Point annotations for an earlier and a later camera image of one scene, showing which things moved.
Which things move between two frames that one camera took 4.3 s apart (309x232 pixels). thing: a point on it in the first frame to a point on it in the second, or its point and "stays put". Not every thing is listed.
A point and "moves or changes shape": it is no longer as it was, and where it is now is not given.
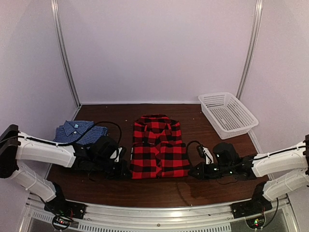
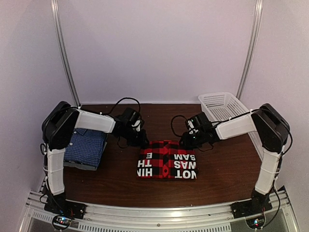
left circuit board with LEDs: (60, 222) stays put
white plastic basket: (229, 116) stays put
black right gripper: (202, 172) to (187, 141)
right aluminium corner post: (257, 19) stays put
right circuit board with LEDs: (256, 222) stays put
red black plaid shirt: (158, 151) moves or changes shape
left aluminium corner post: (55, 7) stays put
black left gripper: (120, 174) to (141, 141)
